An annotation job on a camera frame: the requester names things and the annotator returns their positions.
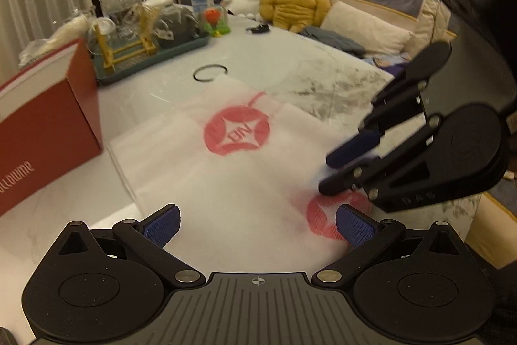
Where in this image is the white printed shopping bag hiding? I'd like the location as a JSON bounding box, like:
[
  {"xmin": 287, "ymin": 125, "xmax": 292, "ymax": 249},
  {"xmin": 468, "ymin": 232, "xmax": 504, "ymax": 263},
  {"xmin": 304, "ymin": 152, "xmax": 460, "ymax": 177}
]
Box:
[{"xmin": 107, "ymin": 78, "xmax": 405, "ymax": 269}]

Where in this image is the yellow muscular cat plush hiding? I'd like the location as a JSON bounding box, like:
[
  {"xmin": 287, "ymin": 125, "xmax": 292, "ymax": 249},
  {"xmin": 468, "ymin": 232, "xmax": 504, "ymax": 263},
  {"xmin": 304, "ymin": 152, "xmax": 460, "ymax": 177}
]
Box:
[{"xmin": 259, "ymin": 0, "xmax": 332, "ymax": 32}]

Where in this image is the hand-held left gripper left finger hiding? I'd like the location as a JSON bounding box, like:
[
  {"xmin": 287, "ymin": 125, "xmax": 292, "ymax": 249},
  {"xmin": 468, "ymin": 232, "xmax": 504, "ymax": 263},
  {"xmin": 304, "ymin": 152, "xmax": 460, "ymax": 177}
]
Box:
[{"xmin": 52, "ymin": 202, "xmax": 205, "ymax": 289}]

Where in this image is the teal tray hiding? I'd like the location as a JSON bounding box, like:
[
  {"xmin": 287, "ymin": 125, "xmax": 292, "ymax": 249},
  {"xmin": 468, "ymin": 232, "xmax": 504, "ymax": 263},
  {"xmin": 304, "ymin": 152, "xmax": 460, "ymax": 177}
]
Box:
[{"xmin": 92, "ymin": 32, "xmax": 211, "ymax": 86}]

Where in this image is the beige cushion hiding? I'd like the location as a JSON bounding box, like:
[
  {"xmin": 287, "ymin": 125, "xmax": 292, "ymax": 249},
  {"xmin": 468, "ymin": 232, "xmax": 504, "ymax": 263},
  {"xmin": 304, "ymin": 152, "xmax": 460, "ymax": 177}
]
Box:
[{"xmin": 319, "ymin": 1, "xmax": 412, "ymax": 57}]

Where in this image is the orange toy in clear case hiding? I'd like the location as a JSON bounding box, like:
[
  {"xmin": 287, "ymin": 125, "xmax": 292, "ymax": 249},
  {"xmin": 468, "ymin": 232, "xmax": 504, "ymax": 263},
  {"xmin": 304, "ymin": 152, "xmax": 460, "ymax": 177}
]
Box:
[{"xmin": 202, "ymin": 5, "xmax": 232, "ymax": 38}]

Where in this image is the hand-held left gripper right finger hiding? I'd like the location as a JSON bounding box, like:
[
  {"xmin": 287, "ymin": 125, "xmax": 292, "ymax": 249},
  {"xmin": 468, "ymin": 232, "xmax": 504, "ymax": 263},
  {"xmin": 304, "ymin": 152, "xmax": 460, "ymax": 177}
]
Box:
[{"xmin": 312, "ymin": 203, "xmax": 466, "ymax": 289}]

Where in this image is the grey glass pitcher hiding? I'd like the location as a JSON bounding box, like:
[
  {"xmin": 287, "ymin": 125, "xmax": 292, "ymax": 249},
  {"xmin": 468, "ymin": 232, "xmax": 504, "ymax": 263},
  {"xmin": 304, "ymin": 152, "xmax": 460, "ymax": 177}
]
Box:
[{"xmin": 155, "ymin": 5, "xmax": 200, "ymax": 47}]

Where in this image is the purple cloth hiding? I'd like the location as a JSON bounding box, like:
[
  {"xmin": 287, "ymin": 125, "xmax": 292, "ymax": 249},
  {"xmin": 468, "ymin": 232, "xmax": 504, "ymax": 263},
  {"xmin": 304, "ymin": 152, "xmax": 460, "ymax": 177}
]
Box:
[{"xmin": 374, "ymin": 60, "xmax": 408, "ymax": 79}]

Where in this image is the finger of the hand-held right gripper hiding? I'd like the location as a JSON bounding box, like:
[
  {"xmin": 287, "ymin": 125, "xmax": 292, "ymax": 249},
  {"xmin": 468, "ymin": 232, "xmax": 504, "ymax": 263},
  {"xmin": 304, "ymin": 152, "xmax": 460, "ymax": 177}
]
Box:
[
  {"xmin": 325, "ymin": 43, "xmax": 453, "ymax": 169},
  {"xmin": 318, "ymin": 115, "xmax": 442, "ymax": 209}
]

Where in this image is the wooden cup rack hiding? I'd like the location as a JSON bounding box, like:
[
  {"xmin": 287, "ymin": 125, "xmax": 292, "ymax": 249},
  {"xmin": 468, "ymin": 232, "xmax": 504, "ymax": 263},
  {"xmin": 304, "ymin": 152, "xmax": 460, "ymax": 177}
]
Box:
[{"xmin": 94, "ymin": 7, "xmax": 158, "ymax": 71}]

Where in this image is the white lidded pot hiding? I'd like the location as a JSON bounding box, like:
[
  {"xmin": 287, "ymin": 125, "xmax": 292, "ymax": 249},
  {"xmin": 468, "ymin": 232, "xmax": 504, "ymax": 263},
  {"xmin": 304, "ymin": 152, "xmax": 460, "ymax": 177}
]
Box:
[{"xmin": 139, "ymin": 0, "xmax": 174, "ymax": 12}]

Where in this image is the grey clothes pile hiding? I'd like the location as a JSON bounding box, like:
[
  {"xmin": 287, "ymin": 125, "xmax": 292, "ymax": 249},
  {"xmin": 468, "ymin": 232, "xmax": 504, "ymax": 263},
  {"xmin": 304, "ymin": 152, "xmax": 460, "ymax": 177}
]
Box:
[{"xmin": 301, "ymin": 26, "xmax": 366, "ymax": 55}]

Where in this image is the black rubber band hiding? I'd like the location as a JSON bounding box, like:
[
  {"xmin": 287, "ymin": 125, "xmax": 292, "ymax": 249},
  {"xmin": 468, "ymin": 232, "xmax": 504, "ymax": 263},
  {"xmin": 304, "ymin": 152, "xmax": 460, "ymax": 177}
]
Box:
[{"xmin": 193, "ymin": 64, "xmax": 229, "ymax": 83}]

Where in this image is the red cardboard box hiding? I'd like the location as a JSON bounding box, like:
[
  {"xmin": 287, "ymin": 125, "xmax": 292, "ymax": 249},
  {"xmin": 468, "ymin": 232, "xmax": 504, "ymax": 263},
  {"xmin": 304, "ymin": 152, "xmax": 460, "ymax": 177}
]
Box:
[{"xmin": 0, "ymin": 38, "xmax": 105, "ymax": 216}]

